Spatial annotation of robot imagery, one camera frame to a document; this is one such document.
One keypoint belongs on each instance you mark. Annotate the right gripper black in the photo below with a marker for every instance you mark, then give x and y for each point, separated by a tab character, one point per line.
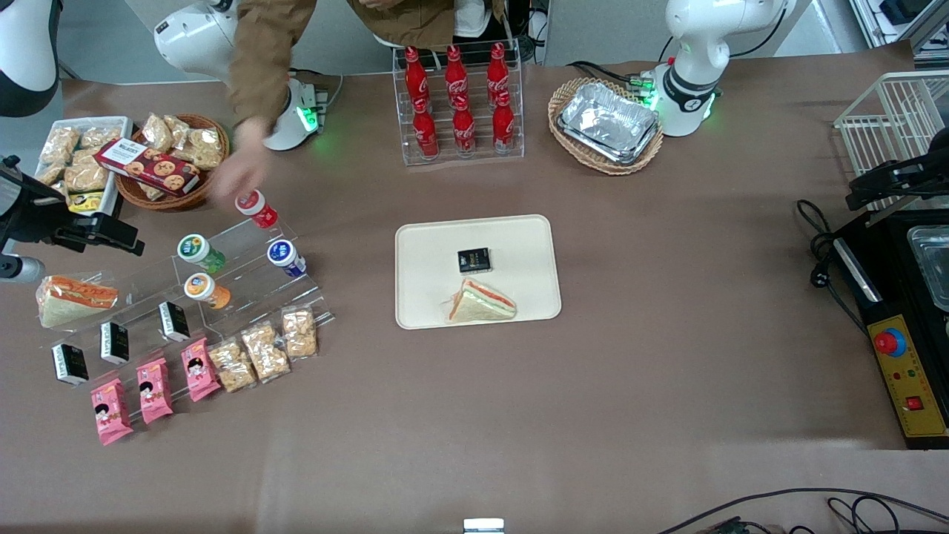
37	215

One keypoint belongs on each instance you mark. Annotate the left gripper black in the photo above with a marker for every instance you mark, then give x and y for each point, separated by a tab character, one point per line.
910	176

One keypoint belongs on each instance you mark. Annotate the green gum bottle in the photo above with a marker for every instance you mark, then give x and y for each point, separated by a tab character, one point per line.
194	248

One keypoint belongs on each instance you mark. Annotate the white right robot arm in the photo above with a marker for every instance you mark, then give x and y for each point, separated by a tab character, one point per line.
193	41

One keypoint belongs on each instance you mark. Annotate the forearm in brown sleeve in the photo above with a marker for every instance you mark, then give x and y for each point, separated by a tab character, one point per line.
267	52

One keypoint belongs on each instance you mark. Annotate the steel tray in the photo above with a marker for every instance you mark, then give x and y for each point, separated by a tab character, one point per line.
934	267

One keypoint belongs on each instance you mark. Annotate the orange gum bottle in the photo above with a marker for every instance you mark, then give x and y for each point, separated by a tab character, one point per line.
200	285

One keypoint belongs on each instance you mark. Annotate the white rectangular tray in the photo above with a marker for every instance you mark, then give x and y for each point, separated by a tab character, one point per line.
89	120

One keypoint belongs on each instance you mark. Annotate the red gum bottle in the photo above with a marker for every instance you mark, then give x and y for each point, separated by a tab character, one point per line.
256	208

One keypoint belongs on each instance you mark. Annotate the blue gum bottle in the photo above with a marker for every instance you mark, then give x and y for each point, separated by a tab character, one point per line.
283	254

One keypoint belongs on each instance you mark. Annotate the aluminium foil tray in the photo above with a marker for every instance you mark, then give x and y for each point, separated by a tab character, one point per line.
608	119

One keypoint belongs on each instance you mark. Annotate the beige plastic serving tray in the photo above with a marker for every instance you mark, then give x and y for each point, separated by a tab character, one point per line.
430	259

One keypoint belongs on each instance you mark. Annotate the person bare hand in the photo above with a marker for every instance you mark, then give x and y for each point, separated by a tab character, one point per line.
241	167

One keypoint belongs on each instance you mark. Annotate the yellow snack packet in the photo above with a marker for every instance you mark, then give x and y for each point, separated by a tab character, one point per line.
85	202

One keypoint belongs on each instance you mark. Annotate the clear bag rice crackers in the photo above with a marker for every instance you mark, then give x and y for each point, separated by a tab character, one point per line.
152	192
100	136
179	127
299	332
85	176
265	352
202	148
50	174
232	366
59	144
157	132

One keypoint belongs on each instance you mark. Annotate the wrapped triangle sandwich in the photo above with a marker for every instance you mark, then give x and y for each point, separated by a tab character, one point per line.
74	300
478	305

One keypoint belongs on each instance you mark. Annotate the brown round wicker basket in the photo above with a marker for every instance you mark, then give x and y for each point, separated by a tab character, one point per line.
178	200

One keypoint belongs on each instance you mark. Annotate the maroon cookie box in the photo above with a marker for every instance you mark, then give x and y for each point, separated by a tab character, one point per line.
148	167

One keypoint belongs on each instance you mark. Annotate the small black carton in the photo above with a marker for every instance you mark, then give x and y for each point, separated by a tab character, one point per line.
474	260
174	321
70	363
115	343

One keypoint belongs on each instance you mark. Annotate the black machine yellow panel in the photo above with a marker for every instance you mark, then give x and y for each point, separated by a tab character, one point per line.
875	304

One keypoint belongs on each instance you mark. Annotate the clear acrylic stepped display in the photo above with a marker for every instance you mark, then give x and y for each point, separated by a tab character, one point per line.
248	293

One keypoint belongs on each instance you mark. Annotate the pink snack packet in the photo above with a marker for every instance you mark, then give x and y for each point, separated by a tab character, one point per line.
111	411
200	371
154	391

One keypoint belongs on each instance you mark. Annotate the light oval wicker basket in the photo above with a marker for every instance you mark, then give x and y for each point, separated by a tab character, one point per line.
608	169

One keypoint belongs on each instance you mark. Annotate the clear acrylic bottle rack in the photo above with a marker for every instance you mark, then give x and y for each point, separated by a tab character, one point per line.
404	159

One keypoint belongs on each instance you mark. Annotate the red cola bottle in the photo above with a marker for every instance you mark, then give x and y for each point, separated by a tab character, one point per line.
503	124
464	130
416	78
425	133
497	73
455	74

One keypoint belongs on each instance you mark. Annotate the person torso brown jacket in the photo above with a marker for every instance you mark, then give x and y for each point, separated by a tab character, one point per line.
404	18

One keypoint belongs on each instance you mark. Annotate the small white device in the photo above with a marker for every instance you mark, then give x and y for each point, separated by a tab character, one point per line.
483	526

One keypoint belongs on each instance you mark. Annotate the aluminium frame rack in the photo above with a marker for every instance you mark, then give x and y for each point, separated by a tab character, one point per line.
901	11

